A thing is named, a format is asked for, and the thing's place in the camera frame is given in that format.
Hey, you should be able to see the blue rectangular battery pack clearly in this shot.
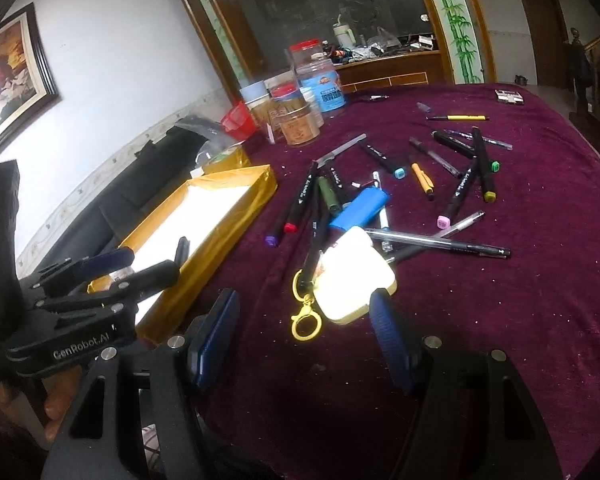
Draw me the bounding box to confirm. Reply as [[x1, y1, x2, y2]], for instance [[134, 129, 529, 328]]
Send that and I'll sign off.
[[329, 188, 389, 232]]

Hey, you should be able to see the orange black pen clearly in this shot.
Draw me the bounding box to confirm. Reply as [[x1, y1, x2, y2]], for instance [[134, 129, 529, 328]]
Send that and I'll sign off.
[[411, 162, 434, 200]]

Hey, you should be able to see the yellow tip black marker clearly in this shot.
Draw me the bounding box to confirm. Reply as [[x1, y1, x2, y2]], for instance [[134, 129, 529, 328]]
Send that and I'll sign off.
[[471, 127, 496, 204]]

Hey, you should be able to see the gold-edged white tray box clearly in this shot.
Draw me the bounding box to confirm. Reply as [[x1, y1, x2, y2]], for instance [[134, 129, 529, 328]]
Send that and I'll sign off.
[[85, 164, 278, 346]]

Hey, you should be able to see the purple tip black marker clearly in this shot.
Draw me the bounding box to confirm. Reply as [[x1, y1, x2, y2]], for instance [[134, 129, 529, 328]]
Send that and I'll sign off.
[[264, 205, 292, 247]]

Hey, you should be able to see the long black gel pen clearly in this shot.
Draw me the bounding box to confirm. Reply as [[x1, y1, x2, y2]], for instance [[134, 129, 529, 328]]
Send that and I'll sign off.
[[365, 229, 512, 259]]

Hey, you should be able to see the red tip black marker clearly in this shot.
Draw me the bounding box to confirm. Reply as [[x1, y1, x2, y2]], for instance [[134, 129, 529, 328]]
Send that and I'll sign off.
[[283, 160, 318, 234]]

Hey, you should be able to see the pink tip black marker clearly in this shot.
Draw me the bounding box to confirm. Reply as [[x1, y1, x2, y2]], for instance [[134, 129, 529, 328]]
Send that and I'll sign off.
[[437, 158, 478, 230]]

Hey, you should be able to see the olive green marker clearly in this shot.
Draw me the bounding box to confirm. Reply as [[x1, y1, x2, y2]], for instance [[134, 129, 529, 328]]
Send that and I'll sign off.
[[317, 177, 342, 216]]

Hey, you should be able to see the teal tip black marker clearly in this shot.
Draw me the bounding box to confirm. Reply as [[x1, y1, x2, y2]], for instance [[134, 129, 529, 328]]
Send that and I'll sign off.
[[361, 142, 406, 180]]

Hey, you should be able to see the red gift bag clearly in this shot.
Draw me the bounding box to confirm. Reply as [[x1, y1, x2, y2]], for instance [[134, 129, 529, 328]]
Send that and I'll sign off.
[[220, 102, 258, 141]]

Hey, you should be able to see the silver utility knife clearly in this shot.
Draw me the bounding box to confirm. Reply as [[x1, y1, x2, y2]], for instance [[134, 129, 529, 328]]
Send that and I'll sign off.
[[315, 133, 367, 168]]

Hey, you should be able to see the clear grey gel pen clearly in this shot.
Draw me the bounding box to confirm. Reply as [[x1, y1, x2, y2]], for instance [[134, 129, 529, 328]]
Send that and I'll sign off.
[[408, 138, 464, 179]]

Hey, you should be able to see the green tip black marker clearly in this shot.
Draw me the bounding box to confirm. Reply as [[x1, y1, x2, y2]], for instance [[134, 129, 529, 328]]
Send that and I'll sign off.
[[431, 131, 501, 172]]

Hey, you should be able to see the brown label round jar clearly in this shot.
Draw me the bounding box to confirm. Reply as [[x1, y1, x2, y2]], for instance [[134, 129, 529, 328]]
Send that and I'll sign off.
[[277, 104, 320, 145]]

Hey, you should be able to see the clear blue patterned pen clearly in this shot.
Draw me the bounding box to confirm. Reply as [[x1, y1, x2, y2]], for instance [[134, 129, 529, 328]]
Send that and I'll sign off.
[[446, 129, 515, 152]]

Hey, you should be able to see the yellow black pen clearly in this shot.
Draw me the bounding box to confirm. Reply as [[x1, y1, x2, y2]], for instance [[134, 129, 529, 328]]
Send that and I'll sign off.
[[426, 115, 489, 122]]

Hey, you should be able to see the small clear blue cap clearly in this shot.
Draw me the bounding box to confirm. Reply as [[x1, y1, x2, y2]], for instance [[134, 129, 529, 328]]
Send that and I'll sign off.
[[416, 102, 431, 113]]

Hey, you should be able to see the blue label plastic jar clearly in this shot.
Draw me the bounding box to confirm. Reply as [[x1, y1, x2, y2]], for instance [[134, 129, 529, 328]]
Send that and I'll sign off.
[[296, 58, 346, 113]]

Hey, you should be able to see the small dark flat box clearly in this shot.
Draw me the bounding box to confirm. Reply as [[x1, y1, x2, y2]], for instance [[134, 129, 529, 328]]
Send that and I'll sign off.
[[495, 89, 524, 105]]

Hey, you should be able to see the red lid clear jar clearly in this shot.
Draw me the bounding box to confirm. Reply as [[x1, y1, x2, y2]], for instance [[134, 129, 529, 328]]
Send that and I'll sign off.
[[288, 39, 324, 72]]

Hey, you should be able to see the white green thermos cup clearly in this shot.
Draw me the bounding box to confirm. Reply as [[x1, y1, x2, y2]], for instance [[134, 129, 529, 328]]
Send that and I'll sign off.
[[332, 23, 356, 49]]

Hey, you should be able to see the wooden framed glass cabinet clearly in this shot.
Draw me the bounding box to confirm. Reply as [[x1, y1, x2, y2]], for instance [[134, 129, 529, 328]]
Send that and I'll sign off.
[[181, 0, 496, 101]]

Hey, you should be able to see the yellow keychain clasp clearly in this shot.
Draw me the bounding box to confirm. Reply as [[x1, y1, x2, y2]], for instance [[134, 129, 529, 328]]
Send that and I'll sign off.
[[290, 270, 323, 341]]

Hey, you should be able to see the framed wall painting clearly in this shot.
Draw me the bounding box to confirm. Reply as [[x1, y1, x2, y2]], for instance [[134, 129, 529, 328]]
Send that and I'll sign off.
[[0, 3, 60, 154]]

